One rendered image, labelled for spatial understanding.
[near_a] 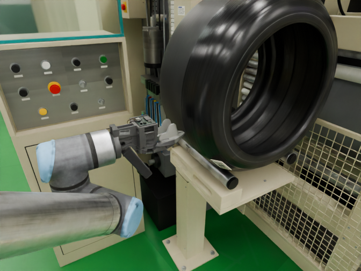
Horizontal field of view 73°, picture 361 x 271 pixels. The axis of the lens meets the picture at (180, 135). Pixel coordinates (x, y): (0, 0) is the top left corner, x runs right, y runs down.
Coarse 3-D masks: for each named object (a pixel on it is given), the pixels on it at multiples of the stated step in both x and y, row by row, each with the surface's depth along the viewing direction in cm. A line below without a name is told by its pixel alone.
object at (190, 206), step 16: (176, 0) 91; (192, 0) 83; (176, 16) 93; (176, 176) 131; (176, 192) 137; (192, 192) 126; (176, 208) 143; (192, 208) 131; (176, 224) 151; (192, 224) 137; (192, 240) 144
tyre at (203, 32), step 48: (240, 0) 57; (288, 0) 57; (192, 48) 60; (240, 48) 55; (288, 48) 91; (336, 48) 73; (192, 96) 60; (288, 96) 96; (192, 144) 72; (240, 144) 97; (288, 144) 81
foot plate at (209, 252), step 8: (168, 240) 161; (176, 240) 162; (168, 248) 157; (176, 248) 157; (208, 248) 157; (176, 256) 152; (192, 256) 152; (200, 256) 152; (208, 256) 152; (176, 264) 147; (184, 264) 147; (192, 264) 147; (200, 264) 147
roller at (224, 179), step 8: (184, 144) 96; (192, 152) 92; (200, 160) 87; (208, 168) 84; (216, 168) 81; (216, 176) 80; (224, 176) 77; (232, 176) 76; (224, 184) 78; (232, 184) 76
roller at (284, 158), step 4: (288, 152) 89; (292, 152) 89; (284, 156) 89; (288, 156) 88; (292, 156) 88; (296, 156) 89; (284, 160) 90; (288, 160) 88; (292, 160) 89; (288, 164) 89
